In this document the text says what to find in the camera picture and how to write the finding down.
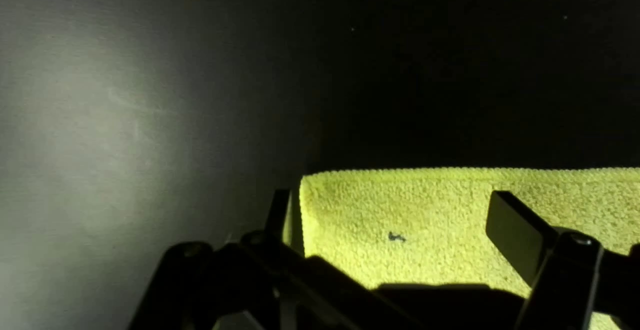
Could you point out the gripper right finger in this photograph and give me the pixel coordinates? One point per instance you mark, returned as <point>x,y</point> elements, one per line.
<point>560,265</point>

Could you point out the yellow towel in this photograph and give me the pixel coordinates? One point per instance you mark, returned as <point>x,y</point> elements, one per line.
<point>425,230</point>

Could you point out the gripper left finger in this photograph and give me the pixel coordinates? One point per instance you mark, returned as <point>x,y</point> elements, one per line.
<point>260,275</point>

